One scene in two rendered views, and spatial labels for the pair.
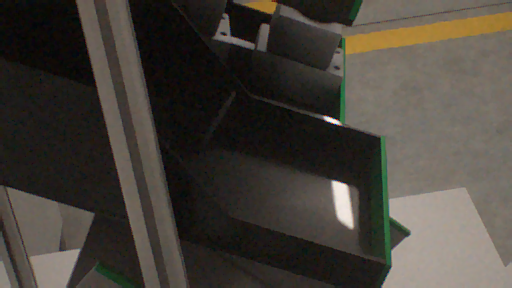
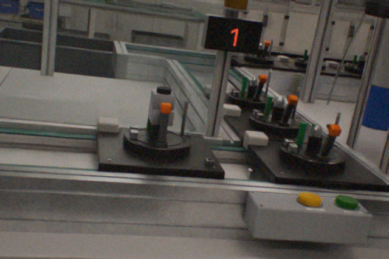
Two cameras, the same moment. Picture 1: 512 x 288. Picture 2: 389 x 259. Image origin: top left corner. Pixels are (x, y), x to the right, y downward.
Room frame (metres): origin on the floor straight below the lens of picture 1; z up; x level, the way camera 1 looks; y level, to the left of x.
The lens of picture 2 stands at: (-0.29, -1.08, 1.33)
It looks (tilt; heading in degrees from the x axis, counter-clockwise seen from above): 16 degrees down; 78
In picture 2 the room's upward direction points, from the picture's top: 9 degrees clockwise
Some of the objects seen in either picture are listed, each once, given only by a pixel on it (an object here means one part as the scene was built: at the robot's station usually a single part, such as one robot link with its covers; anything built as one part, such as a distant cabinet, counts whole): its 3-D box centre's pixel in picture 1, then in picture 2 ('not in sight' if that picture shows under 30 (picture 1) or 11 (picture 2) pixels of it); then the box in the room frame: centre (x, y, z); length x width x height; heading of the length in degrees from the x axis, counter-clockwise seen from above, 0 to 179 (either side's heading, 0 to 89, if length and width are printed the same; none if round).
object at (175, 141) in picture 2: not in sight; (157, 141); (-0.14, 0.01, 0.98); 0.14 x 0.14 x 0.02
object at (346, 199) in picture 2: not in sight; (346, 203); (0.19, -0.20, 0.96); 0.04 x 0.04 x 0.02
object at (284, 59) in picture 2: not in sight; (311, 57); (0.71, 1.36, 1.01); 0.24 x 0.24 x 0.13; 1
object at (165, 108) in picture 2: not in sight; (163, 121); (-0.14, -0.03, 1.04); 0.04 x 0.02 x 0.08; 91
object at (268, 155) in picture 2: not in sight; (314, 141); (0.20, 0.01, 1.01); 0.24 x 0.24 x 0.13; 1
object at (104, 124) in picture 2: not in sight; (107, 128); (-0.23, 0.11, 0.97); 0.05 x 0.05 x 0.04; 1
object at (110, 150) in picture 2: not in sight; (156, 151); (-0.14, 0.01, 0.96); 0.24 x 0.24 x 0.02; 1
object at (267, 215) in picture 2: not in sight; (306, 217); (0.12, -0.20, 0.93); 0.21 x 0.07 x 0.06; 1
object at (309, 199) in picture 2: not in sight; (309, 201); (0.12, -0.20, 0.96); 0.04 x 0.04 x 0.02
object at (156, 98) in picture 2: not in sight; (161, 103); (-0.14, 0.02, 1.06); 0.08 x 0.04 x 0.07; 91
